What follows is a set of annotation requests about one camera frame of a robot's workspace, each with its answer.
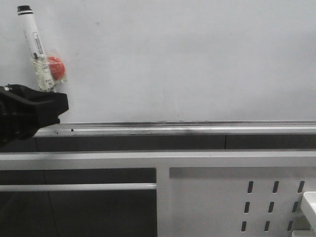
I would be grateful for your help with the white plastic marker tray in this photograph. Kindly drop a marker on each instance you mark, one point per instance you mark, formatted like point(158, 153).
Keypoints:
point(308, 209)

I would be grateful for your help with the red round magnet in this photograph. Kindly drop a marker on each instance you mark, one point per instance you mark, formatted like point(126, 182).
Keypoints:
point(57, 67)

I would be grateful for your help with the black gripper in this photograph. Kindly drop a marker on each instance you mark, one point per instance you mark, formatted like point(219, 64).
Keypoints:
point(16, 120)

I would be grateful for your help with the white whiteboard with aluminium frame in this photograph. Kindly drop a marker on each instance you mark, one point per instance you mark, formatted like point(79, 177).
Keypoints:
point(203, 65)

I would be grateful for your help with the white metal pegboard stand frame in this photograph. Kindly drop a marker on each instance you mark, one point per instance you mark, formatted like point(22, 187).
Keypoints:
point(155, 194)

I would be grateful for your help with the white black-tipped whiteboard marker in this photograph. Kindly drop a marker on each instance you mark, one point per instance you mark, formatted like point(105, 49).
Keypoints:
point(38, 55)

